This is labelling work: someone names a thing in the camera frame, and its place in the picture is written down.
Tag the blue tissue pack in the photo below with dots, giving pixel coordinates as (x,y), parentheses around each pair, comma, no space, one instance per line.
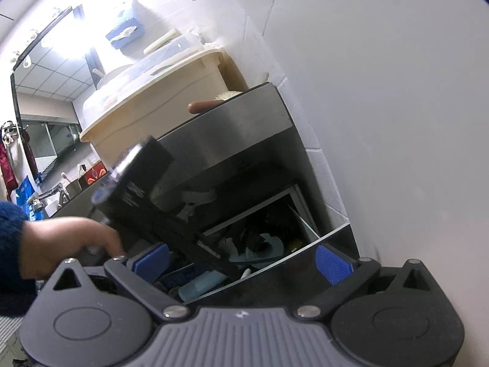
(127,27)

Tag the white tube bottle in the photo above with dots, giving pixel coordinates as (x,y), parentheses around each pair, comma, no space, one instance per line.
(201,285)

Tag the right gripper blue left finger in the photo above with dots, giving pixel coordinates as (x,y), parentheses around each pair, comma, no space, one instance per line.
(151,263)

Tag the stainless steel counter edge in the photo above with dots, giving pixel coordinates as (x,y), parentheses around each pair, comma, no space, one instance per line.
(230,128)

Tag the white hairbrush brown handle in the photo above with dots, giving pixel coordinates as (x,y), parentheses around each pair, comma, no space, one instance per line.
(198,107)

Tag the black cabinet body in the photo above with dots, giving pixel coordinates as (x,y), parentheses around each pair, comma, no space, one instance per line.
(245,180)

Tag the person left hand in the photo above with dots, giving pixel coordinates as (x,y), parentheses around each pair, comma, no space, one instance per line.
(45,244)

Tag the dark blue sleeve forearm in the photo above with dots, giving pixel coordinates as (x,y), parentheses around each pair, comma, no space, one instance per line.
(17,293)

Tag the black glossy drawer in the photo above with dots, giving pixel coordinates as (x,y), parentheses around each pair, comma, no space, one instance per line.
(260,251)

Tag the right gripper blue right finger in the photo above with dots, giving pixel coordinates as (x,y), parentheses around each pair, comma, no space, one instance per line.
(334,265)

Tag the large cream storage box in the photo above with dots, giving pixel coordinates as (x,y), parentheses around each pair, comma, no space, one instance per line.
(155,104)

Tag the blue printed plastic bag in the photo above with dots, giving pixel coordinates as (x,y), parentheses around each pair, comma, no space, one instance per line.
(23,192)

